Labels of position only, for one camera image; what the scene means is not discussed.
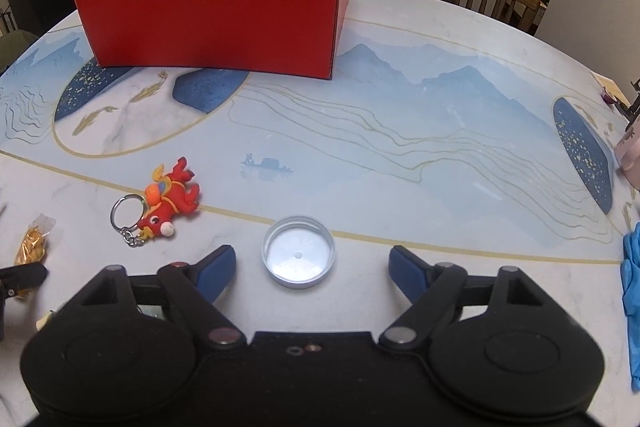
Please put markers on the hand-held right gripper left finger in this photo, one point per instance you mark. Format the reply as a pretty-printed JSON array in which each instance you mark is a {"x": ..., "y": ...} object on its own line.
[{"x": 217, "y": 264}]

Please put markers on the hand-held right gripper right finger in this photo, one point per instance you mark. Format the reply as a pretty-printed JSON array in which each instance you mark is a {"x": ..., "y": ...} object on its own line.
[{"x": 407, "y": 267}]

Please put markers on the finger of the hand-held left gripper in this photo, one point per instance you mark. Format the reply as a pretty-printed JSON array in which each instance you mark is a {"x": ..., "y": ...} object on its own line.
[{"x": 22, "y": 277}]

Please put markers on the golden candy packet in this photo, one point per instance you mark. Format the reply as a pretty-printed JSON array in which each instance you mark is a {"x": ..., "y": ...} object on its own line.
[{"x": 32, "y": 242}]

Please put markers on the white plastic lid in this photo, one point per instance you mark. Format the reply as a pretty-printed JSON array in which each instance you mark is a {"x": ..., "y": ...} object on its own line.
[{"x": 297, "y": 257}]

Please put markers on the red cardboard box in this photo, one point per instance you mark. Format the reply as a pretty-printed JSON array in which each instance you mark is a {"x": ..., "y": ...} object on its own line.
[{"x": 215, "y": 17}]

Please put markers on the blue glove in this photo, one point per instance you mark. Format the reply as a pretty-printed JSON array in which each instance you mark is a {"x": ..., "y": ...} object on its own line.
[{"x": 632, "y": 287}]

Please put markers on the pink container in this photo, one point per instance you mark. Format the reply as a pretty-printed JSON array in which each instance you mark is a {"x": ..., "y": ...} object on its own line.
[{"x": 630, "y": 152}]

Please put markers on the small purple cup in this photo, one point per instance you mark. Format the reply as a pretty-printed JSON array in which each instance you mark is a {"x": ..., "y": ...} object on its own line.
[{"x": 608, "y": 97}]

